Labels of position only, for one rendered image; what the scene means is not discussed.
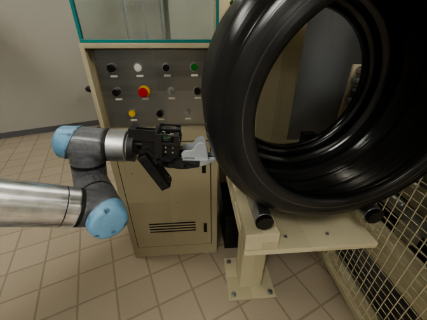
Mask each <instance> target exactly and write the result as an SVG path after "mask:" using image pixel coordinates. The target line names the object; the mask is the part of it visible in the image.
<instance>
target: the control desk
mask: <svg viewBox="0 0 427 320"><path fill-rule="evenodd" d="M78 44H79V49H80V52H81V56H82V59H83V63H84V67H85V71H86V75H87V78H88V82H89V85H90V89H91V94H92V97H93V101H94V104H95V108H96V111H97V115H98V120H99V123H100V127H101V128H110V129H119V130H128V128H129V127H131V124H132V123H135V124H138V126H141V127H148V128H155V127H156V125H159V123H165V124H178V125H181V133H182V140H181V142H180V146H183V145H184V144H185V143H193V142H194V141H195V140H196V138H197V137H198V136H203V137H205V140H206V143H207V151H208V152H210V153H213V152H212V150H211V148H210V144H209V142H208V138H207V134H206V130H205V123H204V115H203V104H202V97H201V80H202V73H203V66H204V62H205V57H206V54H207V50H208V47H209V44H210V43H78ZM110 163H111V168H112V172H113V175H114V179H115V182H116V187H117V190H118V194H119V197H120V198H121V199H122V200H123V202H124V203H125V208H126V210H127V212H128V223H127V227H128V231H129V235H130V239H131V242H132V246H133V250H134V254H135V257H152V256H163V255H182V254H193V253H212V252H217V182H218V162H217V161H215V162H212V163H210V164H206V165H204V166H199V167H198V168H190V169H175V168H166V167H164V168H165V169H166V170H167V172H168V173H169V175H170V176H171V178H172V181H171V186H170V188H167V189H165V190H161V189H160V188H159V187H158V185H157V184H156V182H155V181H154V180H153V179H152V178H151V176H150V175H149V174H148V172H147V171H146V170H145V169H144V167H143V166H142V165H141V164H140V162H139V161H138V160H136V161H135V162H132V161H127V162H117V161H110Z"/></svg>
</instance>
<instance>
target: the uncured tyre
mask: <svg viewBox="0 0 427 320"><path fill-rule="evenodd" d="M324 8H328V9H330V10H332V11H334V12H336V13H338V14H340V16H342V17H343V18H344V19H345V20H346V21H347V22H348V23H349V24H350V26H352V28H353V30H354V32H355V34H356V36H357V38H358V41H359V43H360V49H361V53H362V69H361V74H360V79H359V82H358V86H357V88H356V91H355V94H354V95H353V98H352V99H351V101H350V103H349V105H348V106H347V107H346V109H345V111H344V112H343V113H342V114H341V115H340V116H339V118H338V119H337V120H336V121H335V122H334V123H333V124H331V125H330V126H329V127H328V128H327V129H326V130H324V131H322V132H321V133H319V134H317V135H316V136H314V137H312V138H309V139H307V140H304V141H301V142H297V143H288V144H278V143H271V142H267V141H264V140H261V139H260V138H257V137H256V136H255V115H256V110H257V105H258V102H259V97H260V95H261V91H262V88H263V86H264V83H265V81H266V79H267V77H268V74H269V72H270V70H271V69H272V67H273V65H274V64H275V62H276V60H277V58H278V57H279V56H280V54H281V52H282V51H283V50H284V48H285V47H286V45H287V44H288V43H289V42H290V40H291V39H292V38H293V37H294V36H295V35H296V34H297V33H298V32H299V31H300V30H301V29H302V28H303V27H304V26H305V25H306V24H307V23H308V22H309V21H310V20H311V19H312V18H313V17H314V16H315V15H317V14H318V13H319V12H321V10H323V9H324ZM201 90H202V93H201V97H202V104H203V115H204V119H205V120H206V121H207V125H208V133H209V137H210V138H208V137H207V138H208V142H209V144H210V148H211V150H212V152H213V155H214V157H215V159H216V161H217V162H218V164H219V166H220V167H221V169H222V170H223V172H224V173H225V174H226V175H227V177H228V178H229V179H230V180H231V181H232V183H234V184H235V186H237V188H239V189H240V190H241V191H242V193H244V194H245V195H246V196H248V197H249V198H251V199H253V200H254V201H256V202H258V203H259V204H261V205H263V206H266V207H268V208H271V209H274V210H277V211H282V212H285V213H292V214H298V215H333V214H338V213H345V212H349V211H354V210H359V209H361V208H365V207H367V206H370V205H373V204H376V203H378V202H380V201H383V200H385V199H387V198H389V197H391V196H393V195H395V194H397V193H399V192H400V191H402V190H404V189H406V188H407V187H409V186H410V185H412V184H413V183H415V182H416V181H418V180H419V179H420V178H422V177H423V176H425V175H426V174H427V0H234V2H233V3H232V4H231V6H230V7H229V8H228V10H227V11H226V13H225V14H224V16H223V17H222V19H221V21H220V22H219V24H218V26H217V28H216V30H215V32H214V34H213V37H212V39H211V41H210V44H209V47H208V50H207V54H206V57H205V62H204V66H203V73H202V80H201Z"/></svg>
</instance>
